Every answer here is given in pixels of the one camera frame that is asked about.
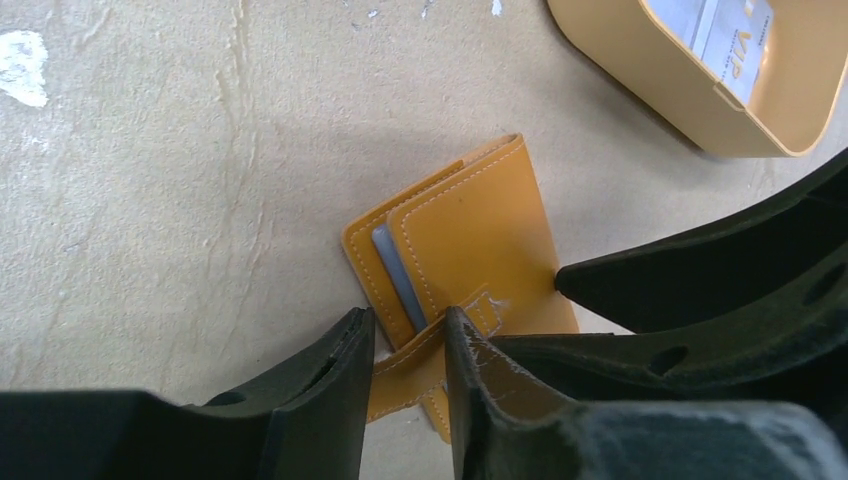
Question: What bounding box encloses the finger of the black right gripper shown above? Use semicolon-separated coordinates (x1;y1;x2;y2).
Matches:
555;151;847;334

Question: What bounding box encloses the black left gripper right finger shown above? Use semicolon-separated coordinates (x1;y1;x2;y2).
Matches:
444;307;847;479

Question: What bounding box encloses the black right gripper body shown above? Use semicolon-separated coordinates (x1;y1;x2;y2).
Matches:
494;246;847;431

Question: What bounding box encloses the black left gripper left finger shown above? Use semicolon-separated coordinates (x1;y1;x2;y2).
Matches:
1;308;375;479

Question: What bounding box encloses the tan oval tray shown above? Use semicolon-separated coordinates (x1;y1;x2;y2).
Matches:
549;1;847;158

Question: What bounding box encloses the yellow leather card holder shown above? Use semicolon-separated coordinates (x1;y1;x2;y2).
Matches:
342;134;579;441

